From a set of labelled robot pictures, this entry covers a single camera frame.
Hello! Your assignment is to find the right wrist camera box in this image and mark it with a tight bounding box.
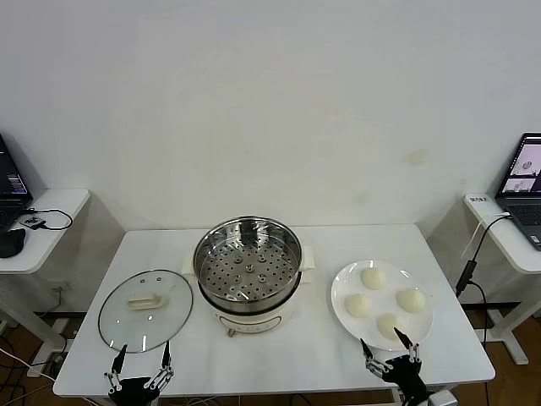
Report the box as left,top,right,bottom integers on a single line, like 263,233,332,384
426,388,458,406

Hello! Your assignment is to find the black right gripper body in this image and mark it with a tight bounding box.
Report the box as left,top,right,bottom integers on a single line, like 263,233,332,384
380,354,429,401

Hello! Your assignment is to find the white side desk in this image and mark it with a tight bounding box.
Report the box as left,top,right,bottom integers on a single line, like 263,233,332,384
462,193,541,365
0,188,92,339

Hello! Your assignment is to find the stainless steel steamer basket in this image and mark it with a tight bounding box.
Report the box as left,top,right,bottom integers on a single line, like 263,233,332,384
193,215,304,312

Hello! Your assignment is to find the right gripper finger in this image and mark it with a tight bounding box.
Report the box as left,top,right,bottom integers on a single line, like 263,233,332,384
393,326,423,371
359,337,393,380

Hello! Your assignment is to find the small black hub box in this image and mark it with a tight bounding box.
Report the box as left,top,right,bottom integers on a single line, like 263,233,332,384
20,214,46,231

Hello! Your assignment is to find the white round plate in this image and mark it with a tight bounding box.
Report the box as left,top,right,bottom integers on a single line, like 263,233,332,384
331,259,435,352

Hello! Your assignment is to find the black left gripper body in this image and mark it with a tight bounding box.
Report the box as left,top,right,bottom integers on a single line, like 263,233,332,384
108,377,162,406

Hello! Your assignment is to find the white power strip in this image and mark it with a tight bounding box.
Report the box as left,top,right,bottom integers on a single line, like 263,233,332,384
27,353,67,377

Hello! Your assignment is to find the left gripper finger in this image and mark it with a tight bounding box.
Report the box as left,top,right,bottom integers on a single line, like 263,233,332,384
103,343,128,395
142,340,176,391

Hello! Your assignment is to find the black computer mouse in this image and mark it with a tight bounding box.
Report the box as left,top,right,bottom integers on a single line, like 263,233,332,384
0,228,27,259

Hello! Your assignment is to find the glass lid with cream handle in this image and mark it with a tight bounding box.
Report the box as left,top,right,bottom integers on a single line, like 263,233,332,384
97,268,194,354

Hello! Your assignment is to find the white cable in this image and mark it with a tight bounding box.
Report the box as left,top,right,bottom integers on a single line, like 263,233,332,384
460,212,511,259

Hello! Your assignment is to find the black looped cable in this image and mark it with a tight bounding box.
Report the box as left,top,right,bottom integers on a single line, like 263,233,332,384
23,206,74,233

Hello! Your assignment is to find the grey laptop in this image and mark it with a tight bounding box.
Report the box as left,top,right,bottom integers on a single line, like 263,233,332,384
494,132,541,250

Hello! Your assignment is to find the white steamed baozi bun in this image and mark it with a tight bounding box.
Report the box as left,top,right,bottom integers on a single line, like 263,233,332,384
376,312,409,342
361,266,388,292
344,293,373,319
396,287,427,314

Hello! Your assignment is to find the black cable with adapter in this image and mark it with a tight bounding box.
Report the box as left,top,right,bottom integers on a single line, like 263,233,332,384
455,214,515,343

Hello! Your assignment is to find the black laptop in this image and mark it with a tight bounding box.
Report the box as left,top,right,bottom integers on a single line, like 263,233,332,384
0,134,34,233

